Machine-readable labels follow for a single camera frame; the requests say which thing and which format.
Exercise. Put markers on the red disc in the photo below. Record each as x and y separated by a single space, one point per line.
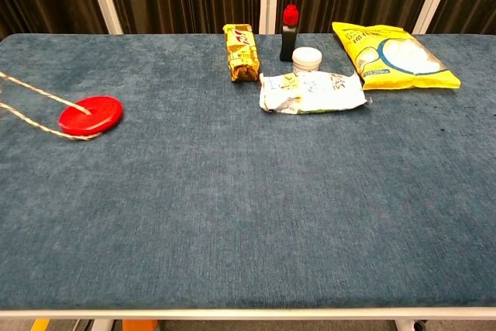
91 114

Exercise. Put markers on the blue table cloth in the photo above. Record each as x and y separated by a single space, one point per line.
248 176

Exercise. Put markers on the white crumpled snack bag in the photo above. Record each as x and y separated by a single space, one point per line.
312 92

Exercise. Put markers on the yellow snack bar package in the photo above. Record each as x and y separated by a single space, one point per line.
241 52

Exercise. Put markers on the small white jar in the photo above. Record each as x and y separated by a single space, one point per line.
306 59

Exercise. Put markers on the dark bottle with red cap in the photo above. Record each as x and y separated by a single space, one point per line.
289 34

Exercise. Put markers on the large yellow snack bag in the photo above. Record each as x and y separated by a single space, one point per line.
391 57

